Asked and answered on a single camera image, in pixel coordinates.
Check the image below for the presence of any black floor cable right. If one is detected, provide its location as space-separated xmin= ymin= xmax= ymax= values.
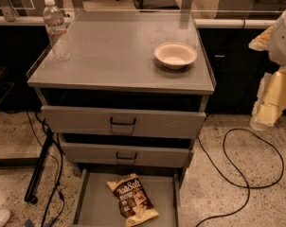
xmin=194 ymin=128 xmax=285 ymax=227

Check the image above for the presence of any black floor cable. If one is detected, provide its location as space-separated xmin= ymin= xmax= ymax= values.
xmin=26 ymin=111 xmax=65 ymax=227
xmin=194 ymin=128 xmax=285 ymax=227

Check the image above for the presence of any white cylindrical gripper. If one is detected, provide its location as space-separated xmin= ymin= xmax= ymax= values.
xmin=248 ymin=26 xmax=286 ymax=131

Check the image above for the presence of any grey middle drawer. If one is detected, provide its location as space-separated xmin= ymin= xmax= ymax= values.
xmin=61 ymin=133 xmax=193 ymax=167

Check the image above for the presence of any white paper bowl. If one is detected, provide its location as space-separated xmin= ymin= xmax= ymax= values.
xmin=154 ymin=42 xmax=197 ymax=69

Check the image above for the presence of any black floor cable left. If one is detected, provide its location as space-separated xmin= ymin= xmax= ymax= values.
xmin=26 ymin=111 xmax=65 ymax=227

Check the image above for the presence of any brown sea salt chip bag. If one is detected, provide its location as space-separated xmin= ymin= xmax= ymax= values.
xmin=107 ymin=173 xmax=159 ymax=227

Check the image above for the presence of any grey bottom drawer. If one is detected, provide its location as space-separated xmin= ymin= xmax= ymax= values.
xmin=68 ymin=169 xmax=182 ymax=227

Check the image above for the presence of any black desk leg with caster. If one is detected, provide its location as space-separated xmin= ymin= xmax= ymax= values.
xmin=24 ymin=129 xmax=53 ymax=204

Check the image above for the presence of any white horizontal rail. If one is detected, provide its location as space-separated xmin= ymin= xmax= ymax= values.
xmin=0 ymin=16 xmax=276 ymax=29

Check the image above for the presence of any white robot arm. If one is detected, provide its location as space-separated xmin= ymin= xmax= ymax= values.
xmin=249 ymin=9 xmax=286 ymax=131

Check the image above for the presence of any clear plastic water bottle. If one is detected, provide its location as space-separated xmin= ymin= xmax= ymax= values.
xmin=43 ymin=0 xmax=72 ymax=61

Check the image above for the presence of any grey drawer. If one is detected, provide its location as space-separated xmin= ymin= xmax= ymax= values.
xmin=42 ymin=106 xmax=206 ymax=138
xmin=68 ymin=169 xmax=182 ymax=227
xmin=61 ymin=133 xmax=193 ymax=167

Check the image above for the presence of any white shoe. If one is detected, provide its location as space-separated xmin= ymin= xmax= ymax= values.
xmin=0 ymin=209 xmax=11 ymax=227

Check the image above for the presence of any grey top drawer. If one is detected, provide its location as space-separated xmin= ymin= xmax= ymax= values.
xmin=42 ymin=106 xmax=206 ymax=138

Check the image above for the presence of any grey metal drawer cabinet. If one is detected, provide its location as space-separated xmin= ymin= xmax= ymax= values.
xmin=28 ymin=11 xmax=215 ymax=175

